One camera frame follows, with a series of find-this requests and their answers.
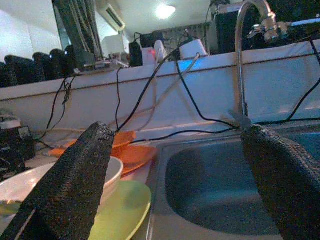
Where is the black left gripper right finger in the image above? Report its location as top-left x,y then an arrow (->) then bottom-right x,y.
240,124 -> 320,240

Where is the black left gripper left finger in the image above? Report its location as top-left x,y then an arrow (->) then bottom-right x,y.
0,121 -> 116,240

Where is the green round plate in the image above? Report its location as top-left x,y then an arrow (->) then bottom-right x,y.
87,180 -> 153,240

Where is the white bowl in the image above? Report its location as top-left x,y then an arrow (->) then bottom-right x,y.
0,156 -> 125,218

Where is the orange bowl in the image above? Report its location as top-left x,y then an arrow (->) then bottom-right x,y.
112,130 -> 138,148

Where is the orange plate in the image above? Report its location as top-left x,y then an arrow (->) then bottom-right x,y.
47,139 -> 158,176

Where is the stainless steel sink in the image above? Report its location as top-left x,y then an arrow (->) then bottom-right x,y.
146,124 -> 320,240

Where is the black chair back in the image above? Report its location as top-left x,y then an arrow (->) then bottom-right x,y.
49,48 -> 76,77
33,51 -> 56,81
4,54 -> 47,86

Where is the chrome gooseneck faucet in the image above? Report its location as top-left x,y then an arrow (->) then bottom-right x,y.
229,0 -> 291,131

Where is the small black box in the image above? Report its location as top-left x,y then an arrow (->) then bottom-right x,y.
128,41 -> 144,68

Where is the white bottle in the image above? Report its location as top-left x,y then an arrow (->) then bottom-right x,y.
153,39 -> 168,62

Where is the large black box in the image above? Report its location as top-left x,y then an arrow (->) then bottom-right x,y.
214,11 -> 263,55

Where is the white air conditioner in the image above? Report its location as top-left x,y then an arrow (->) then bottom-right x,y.
96,2 -> 126,33

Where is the round ceiling light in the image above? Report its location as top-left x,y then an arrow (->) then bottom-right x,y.
154,4 -> 177,20

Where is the black power cable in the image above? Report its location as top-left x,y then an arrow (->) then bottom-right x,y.
175,58 -> 240,130
114,47 -> 201,133
259,39 -> 320,126
46,75 -> 76,135
130,126 -> 240,145

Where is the white faucet hose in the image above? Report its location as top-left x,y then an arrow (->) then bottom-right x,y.
289,18 -> 320,28

